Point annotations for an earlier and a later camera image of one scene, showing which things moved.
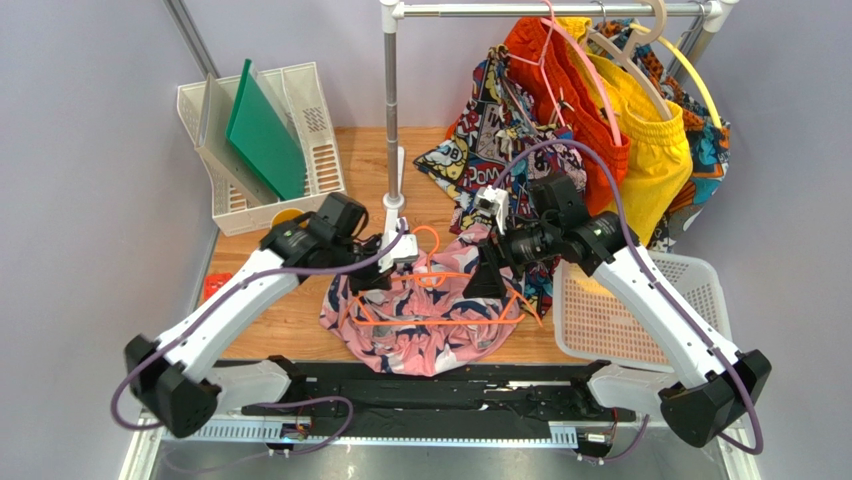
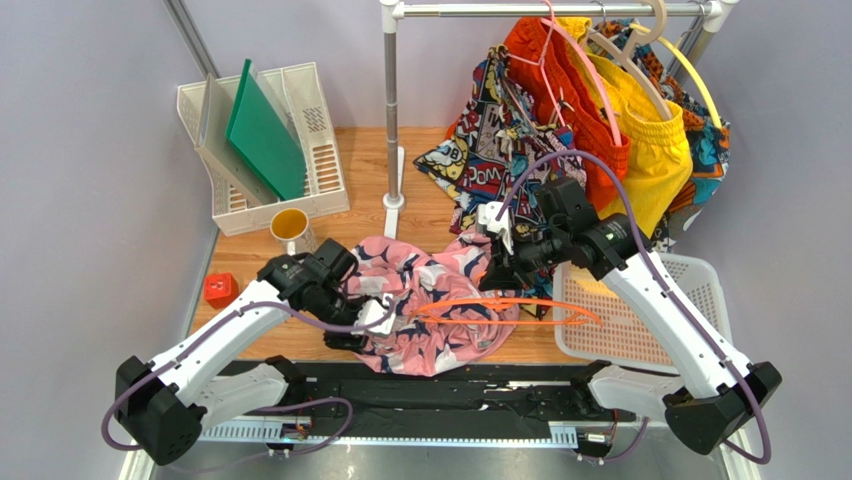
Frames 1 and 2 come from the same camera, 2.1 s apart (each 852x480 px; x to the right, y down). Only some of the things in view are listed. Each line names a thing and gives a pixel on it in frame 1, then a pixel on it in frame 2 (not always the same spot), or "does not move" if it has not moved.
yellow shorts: (658, 174) does not move
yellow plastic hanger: (648, 32) does not move
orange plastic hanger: (430, 274) → (589, 315)
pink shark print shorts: (425, 325) does not move
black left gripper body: (362, 278) → (345, 313)
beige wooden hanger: (636, 37) does not move
